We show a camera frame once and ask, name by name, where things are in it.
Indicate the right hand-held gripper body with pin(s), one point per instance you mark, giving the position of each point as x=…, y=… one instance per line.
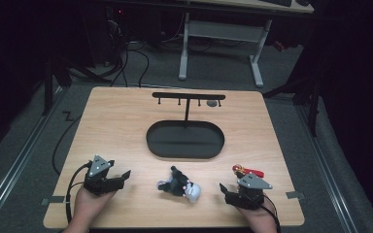
x=251, y=194

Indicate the black computer tower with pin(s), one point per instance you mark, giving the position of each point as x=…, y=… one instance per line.
x=108, y=35

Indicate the black keyboard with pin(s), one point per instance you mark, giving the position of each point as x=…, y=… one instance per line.
x=277, y=2

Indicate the person's right hand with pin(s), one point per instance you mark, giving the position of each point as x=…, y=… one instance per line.
x=260, y=220

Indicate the white-legged desk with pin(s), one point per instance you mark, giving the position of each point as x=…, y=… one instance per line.
x=223, y=30

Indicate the grey tape piece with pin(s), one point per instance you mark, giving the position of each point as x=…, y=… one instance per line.
x=55, y=199
x=294, y=195

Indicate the metal floor rail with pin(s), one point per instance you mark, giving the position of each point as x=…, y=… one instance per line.
x=16, y=161
x=328, y=168

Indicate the black metal stand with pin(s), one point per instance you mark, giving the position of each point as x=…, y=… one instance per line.
x=312, y=106
x=48, y=87

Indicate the black key rack with tray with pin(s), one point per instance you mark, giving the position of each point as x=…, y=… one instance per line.
x=181, y=142

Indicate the grey round disc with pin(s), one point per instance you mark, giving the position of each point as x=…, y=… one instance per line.
x=211, y=103

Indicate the person's left hand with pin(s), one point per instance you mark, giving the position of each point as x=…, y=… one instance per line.
x=87, y=205

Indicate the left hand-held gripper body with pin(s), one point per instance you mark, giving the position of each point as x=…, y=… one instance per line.
x=97, y=181

